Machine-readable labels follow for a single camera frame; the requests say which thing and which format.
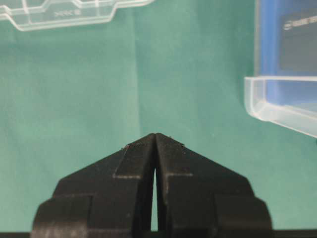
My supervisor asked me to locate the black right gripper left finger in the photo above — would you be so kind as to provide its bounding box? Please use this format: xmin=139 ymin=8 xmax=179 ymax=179
xmin=31 ymin=133 xmax=155 ymax=238

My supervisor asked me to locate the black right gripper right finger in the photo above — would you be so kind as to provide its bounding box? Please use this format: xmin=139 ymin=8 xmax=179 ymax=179
xmin=156 ymin=133 xmax=273 ymax=238

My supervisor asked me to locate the clear plastic box lid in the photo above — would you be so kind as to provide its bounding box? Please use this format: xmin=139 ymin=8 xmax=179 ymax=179
xmin=0 ymin=0 xmax=153 ymax=31

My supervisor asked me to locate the blue sheet in box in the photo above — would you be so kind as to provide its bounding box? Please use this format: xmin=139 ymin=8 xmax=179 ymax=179
xmin=259 ymin=0 xmax=284 ymax=105

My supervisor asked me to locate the clear plastic storage box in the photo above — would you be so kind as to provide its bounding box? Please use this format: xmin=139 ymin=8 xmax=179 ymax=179
xmin=244 ymin=0 xmax=317 ymax=137

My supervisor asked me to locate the green table mat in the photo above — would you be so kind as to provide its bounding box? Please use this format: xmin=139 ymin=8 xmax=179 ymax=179
xmin=0 ymin=0 xmax=317 ymax=232

